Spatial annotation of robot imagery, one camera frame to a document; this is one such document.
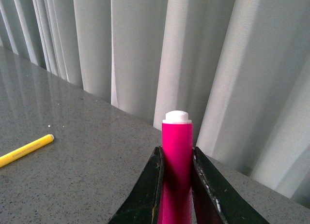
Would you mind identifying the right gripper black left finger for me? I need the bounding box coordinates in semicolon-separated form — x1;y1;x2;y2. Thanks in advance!
109;147;165;224

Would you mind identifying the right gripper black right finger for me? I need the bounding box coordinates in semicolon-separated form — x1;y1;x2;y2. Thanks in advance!
192;147;268;224

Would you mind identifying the pink pen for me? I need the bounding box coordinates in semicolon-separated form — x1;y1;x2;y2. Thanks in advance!
158;110;193;224

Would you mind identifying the grey pleated curtain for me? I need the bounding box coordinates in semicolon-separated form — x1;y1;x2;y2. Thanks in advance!
0;0;310;207

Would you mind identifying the yellow pen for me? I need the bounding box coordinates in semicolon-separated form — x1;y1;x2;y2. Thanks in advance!
0;134;55;167

